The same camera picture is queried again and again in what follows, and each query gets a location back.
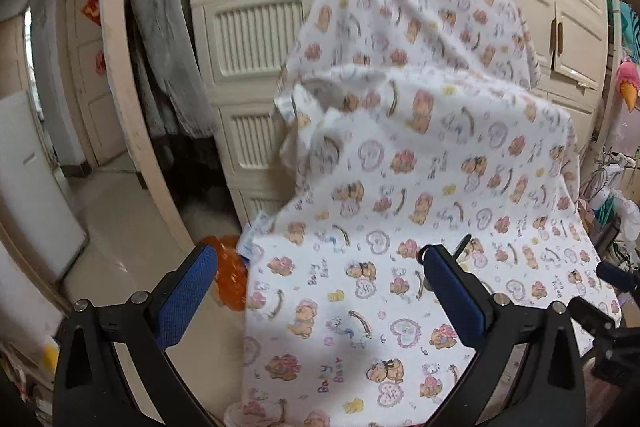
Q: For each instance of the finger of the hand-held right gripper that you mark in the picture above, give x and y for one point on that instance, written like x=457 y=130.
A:
x=592 y=314
x=615 y=274

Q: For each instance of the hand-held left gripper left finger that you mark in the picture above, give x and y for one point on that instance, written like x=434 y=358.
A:
x=185 y=297

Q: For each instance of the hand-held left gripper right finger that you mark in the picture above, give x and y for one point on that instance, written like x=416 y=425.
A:
x=457 y=302

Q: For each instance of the black thin clip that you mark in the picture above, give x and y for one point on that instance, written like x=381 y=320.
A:
x=462 y=248

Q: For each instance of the orange plastic bag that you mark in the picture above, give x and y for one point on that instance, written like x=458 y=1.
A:
x=230 y=277

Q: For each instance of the white plastic bag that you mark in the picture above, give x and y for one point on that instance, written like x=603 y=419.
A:
x=627 y=217

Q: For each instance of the bear print blanket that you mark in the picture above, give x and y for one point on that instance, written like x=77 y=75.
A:
x=400 y=157

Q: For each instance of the white board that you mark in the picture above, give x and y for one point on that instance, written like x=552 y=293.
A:
x=35 y=182

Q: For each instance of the pink yellow plush toy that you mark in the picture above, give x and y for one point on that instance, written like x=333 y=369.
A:
x=627 y=82

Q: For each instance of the cream door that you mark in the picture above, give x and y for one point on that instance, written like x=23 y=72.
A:
x=95 y=107

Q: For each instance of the grey hanging garment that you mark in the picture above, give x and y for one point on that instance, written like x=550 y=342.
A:
x=160 y=32

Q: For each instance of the cream wardrobe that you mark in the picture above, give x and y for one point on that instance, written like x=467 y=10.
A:
x=250 y=32

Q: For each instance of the red door decoration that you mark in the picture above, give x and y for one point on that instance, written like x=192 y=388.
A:
x=91 y=9

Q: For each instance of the beige curved frame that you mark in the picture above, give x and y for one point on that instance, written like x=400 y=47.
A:
x=130 y=107

